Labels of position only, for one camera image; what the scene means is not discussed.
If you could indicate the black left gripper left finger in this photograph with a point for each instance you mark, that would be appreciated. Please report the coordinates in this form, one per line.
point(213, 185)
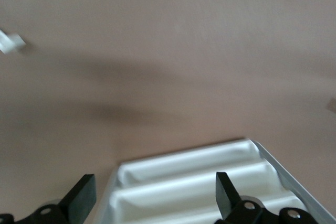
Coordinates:
point(78, 197)

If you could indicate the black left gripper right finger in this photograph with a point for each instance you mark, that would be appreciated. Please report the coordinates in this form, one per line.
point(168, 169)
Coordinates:
point(225, 197)

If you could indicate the white drawer cabinet housing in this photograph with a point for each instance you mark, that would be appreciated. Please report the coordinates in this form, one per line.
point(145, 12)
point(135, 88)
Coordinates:
point(294, 181)

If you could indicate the white curved plastic strip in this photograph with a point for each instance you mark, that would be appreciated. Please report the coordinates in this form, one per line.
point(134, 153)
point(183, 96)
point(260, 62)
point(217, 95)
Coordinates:
point(11, 41)

